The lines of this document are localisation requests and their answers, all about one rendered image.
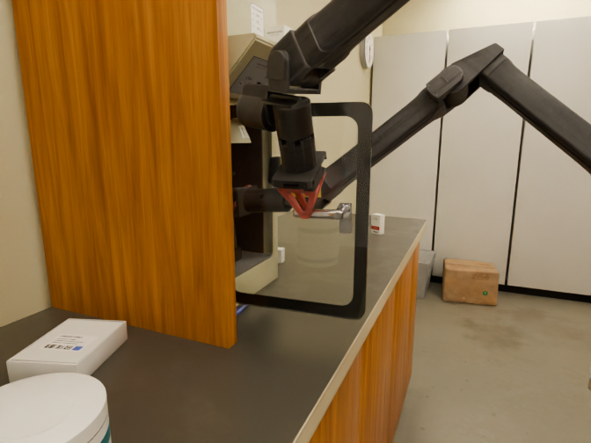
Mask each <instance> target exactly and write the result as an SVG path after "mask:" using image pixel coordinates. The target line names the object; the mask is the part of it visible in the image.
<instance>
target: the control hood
mask: <svg viewBox="0 0 591 443"><path fill-rule="evenodd" d="M275 44H276V43H275V42H273V41H271V40H269V39H267V38H265V37H263V36H260V35H258V34H256V33H246V34H238V35H231V36H228V56H229V84H230V87H231V85H232V84H233V83H234V82H235V81H236V80H237V78H238V77H239V75H240V74H241V73H242V71H243V70H244V68H245V67H246V66H247V64H248V63H249V62H250V60H251V59H252V57H253V56H256V57H258V58H261V59H263V60H266V61H267V60H268V56H269V54H270V51H271V49H272V48H273V47H274V45H275ZM241 95H242V94H237V93H232V92H230V98H234V99H239V98H240V97H241Z"/></svg>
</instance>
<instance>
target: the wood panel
mask: <svg viewBox="0 0 591 443"><path fill-rule="evenodd" d="M12 7H13V14H14V21H15V28H16V34H17V42H18V55H19V61H20V68H21V76H22V83H23V89H24V96H25V103H26V116H27V123H28V130H29V136H30V143H31V151H32V158H33V170H34V177H35V184H36V191H37V198H38V205H39V212H40V225H41V232H42V238H43V245H44V252H45V259H46V266H47V279H48V286H49V293H50V300H51V307H54V308H58V309H64V310H68V311H72V312H76V313H79V314H83V315H87V316H94V317H97V318H102V319H106V320H116V321H126V322H127V325H131V326H135V327H139V328H143V329H146V330H153V331H157V332H161V333H164V334H169V335H173V336H176V337H180V338H187V339H191V340H194V341H198V342H202V343H206V344H210V345H216V346H221V347H224V348H228V349H230V348H231V347H232V346H233V345H234V344H235V343H236V342H237V307H236V279H235V251H234V223H233V195H232V167H231V139H230V84H229V56H228V27H227V0H12Z"/></svg>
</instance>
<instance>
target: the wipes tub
mask: <svg viewBox="0 0 591 443"><path fill-rule="evenodd" d="M107 406H108V405H107V399H106V389H105V387H104V385H103V384H102V383H101V382H100V381H99V380H97V379H95V378H94V377H91V376H89V375H86V374H78V373H54V374H42V375H37V376H33V377H29V378H25V379H22V380H19V381H15V382H12V383H9V384H6V385H4V386H2V387H0V443H112V440H111V430H110V421H109V415H108V408H107Z"/></svg>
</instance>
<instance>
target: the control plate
mask: <svg viewBox="0 0 591 443"><path fill-rule="evenodd" d="M266 72H267V61H266V60H263V59H261V58H258V57H256V56H253V57H252V59H251V60H250V62H249V63H248V64H247V66H246V67H245V68H244V70H243V71H242V73H241V74H240V75H239V77H238V78H237V80H236V81H235V82H234V83H233V84H232V85H231V87H230V92H232V93H237V94H242V88H243V86H244V84H248V83H252V84H256V83H257V82H260V83H262V84H268V78H266ZM242 81H243V84H242V85H239V83H240V82H242Z"/></svg>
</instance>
